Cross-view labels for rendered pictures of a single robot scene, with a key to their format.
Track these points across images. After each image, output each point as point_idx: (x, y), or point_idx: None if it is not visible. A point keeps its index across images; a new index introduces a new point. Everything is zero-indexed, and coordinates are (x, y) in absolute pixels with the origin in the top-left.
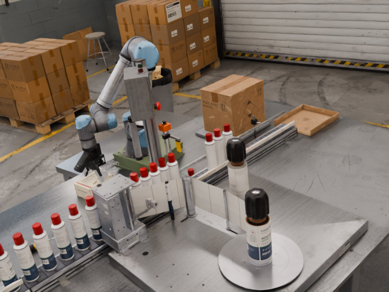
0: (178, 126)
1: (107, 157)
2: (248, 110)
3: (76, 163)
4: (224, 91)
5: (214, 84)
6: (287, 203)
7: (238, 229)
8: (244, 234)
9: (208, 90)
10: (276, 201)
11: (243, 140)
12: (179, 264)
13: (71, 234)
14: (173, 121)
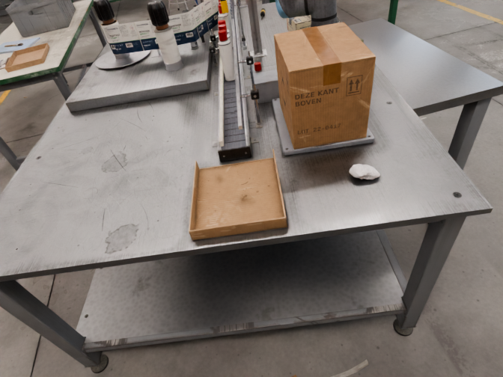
0: (394, 87)
1: (361, 38)
2: (283, 90)
3: (372, 25)
4: (297, 34)
5: (343, 32)
6: (135, 82)
7: (153, 58)
8: (144, 56)
9: (328, 25)
10: (145, 78)
11: (148, 5)
12: None
13: (259, 22)
14: (422, 87)
